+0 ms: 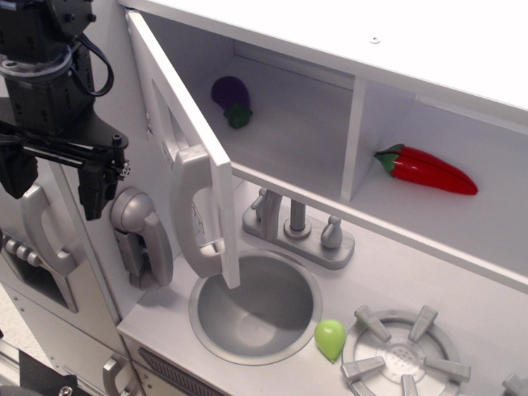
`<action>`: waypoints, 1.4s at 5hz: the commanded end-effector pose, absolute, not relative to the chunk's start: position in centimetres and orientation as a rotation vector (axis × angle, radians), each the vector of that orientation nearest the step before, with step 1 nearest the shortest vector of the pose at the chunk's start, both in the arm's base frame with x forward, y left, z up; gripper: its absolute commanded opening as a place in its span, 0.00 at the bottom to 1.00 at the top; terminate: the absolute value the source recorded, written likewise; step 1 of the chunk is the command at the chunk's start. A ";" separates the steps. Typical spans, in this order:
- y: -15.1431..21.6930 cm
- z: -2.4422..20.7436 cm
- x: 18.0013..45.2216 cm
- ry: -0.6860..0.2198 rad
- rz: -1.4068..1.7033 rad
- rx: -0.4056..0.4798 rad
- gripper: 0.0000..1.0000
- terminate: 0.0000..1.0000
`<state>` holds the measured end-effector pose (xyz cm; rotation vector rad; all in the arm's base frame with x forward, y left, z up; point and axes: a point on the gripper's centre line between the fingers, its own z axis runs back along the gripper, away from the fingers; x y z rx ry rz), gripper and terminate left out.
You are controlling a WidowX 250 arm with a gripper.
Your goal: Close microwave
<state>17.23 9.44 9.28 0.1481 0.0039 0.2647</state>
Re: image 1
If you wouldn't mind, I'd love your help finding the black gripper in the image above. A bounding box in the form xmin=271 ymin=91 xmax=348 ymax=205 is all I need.
xmin=1 ymin=73 xmax=130 ymax=221

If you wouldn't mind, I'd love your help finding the white microwave door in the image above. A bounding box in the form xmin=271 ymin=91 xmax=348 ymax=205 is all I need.
xmin=125 ymin=10 xmax=241 ymax=289

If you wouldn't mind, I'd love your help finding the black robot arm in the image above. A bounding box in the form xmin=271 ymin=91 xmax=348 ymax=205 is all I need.
xmin=1 ymin=1 xmax=129 ymax=220

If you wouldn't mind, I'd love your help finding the grey ice dispenser panel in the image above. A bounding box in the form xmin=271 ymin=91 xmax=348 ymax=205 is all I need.
xmin=1 ymin=232 xmax=78 ymax=314

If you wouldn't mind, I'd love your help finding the grey toy telephone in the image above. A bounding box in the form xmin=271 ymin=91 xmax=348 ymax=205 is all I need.
xmin=110 ymin=187 xmax=173 ymax=291

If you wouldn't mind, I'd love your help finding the purple toy eggplant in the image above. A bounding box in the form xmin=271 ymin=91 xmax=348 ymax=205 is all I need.
xmin=210 ymin=76 xmax=252 ymax=129

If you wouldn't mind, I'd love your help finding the round grey sink basin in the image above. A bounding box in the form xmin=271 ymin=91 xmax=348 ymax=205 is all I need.
xmin=189 ymin=250 xmax=323 ymax=366

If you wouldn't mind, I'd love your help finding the white toy kitchen cabinet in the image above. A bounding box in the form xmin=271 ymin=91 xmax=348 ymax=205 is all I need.
xmin=1 ymin=1 xmax=527 ymax=395

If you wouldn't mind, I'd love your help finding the grey toy faucet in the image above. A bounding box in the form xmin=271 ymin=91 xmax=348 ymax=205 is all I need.
xmin=243 ymin=188 xmax=356 ymax=271

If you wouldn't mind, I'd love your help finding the green toy pear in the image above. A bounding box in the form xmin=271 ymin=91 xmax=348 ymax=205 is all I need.
xmin=314 ymin=319 xmax=347 ymax=363

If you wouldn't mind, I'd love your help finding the red toy chili pepper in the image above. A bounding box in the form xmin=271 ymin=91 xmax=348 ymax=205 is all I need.
xmin=375 ymin=144 xmax=479 ymax=196

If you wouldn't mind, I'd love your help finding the grey stove burner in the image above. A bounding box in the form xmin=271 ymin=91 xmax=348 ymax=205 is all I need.
xmin=341 ymin=305 xmax=471 ymax=395

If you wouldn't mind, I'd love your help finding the grey fridge door handle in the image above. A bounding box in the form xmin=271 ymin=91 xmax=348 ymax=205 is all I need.
xmin=18 ymin=182 xmax=78 ymax=276

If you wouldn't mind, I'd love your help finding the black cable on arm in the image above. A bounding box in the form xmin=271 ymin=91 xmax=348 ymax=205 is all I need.
xmin=76 ymin=32 xmax=115 ymax=99

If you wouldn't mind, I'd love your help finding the grey lower door handle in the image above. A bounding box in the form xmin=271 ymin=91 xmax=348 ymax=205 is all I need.
xmin=102 ymin=357 xmax=130 ymax=396

